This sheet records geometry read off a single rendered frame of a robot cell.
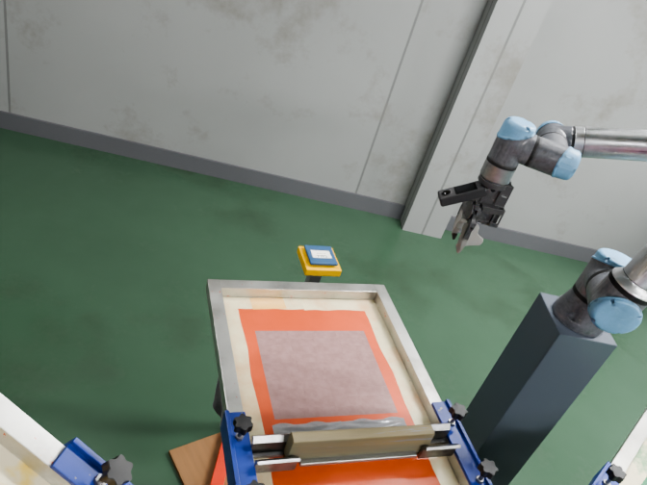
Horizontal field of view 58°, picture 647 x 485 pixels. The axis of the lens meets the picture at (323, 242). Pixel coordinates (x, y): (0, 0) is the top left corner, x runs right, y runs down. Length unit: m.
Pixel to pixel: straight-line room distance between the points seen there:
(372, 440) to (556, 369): 0.67
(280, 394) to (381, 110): 2.72
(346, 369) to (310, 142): 2.58
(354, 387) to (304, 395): 0.15
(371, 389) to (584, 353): 0.62
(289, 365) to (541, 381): 0.75
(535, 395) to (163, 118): 3.02
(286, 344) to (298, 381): 0.13
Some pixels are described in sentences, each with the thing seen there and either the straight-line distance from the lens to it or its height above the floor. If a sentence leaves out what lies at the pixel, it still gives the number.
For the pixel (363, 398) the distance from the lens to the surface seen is 1.60.
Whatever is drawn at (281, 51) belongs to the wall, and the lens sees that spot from 3.82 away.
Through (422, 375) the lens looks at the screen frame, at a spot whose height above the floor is 0.99.
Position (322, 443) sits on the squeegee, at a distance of 1.36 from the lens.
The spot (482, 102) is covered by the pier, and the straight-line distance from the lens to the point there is 3.88.
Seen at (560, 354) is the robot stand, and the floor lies 1.13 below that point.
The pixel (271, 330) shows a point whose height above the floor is 0.95.
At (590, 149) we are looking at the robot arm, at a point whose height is 1.68.
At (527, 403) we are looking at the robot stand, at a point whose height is 0.91.
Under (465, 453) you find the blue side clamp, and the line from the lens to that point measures 1.56.
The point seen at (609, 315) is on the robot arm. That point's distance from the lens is 1.60.
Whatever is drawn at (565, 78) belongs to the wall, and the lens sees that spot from 4.16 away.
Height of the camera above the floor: 2.12
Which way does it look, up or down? 34 degrees down
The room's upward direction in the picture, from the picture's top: 18 degrees clockwise
